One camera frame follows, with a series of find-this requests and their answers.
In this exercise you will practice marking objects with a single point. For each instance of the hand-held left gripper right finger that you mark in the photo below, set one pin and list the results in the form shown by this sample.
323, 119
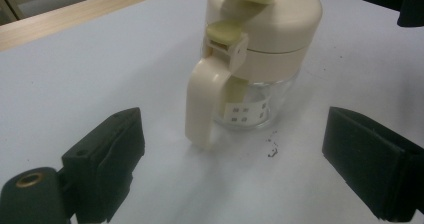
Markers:
366, 160

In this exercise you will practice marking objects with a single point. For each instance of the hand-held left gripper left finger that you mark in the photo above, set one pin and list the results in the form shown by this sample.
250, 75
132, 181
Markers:
100, 170

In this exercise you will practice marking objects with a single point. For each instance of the cream lidded glass pitcher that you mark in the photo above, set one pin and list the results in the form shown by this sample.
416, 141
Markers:
263, 27

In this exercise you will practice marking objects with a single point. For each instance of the black crumbs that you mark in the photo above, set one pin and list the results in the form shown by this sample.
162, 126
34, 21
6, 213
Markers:
272, 153

